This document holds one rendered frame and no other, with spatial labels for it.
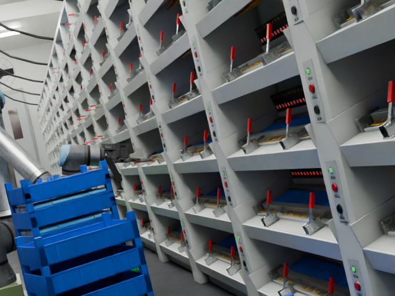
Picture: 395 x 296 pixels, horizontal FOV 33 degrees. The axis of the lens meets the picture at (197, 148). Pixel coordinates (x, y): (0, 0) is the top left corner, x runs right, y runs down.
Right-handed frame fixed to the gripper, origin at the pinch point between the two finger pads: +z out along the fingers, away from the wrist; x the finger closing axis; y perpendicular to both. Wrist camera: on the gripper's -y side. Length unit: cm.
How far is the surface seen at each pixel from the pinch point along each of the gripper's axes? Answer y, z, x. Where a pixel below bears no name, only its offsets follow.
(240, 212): -17, 9, -98
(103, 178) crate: -7, -25, -55
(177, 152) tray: 2.5, 6.7, -27.7
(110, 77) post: 53, -1, 113
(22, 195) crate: -13, -52, -61
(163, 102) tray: 22.2, 1.2, -27.7
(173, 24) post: 53, 5, -27
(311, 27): 20, -1, -168
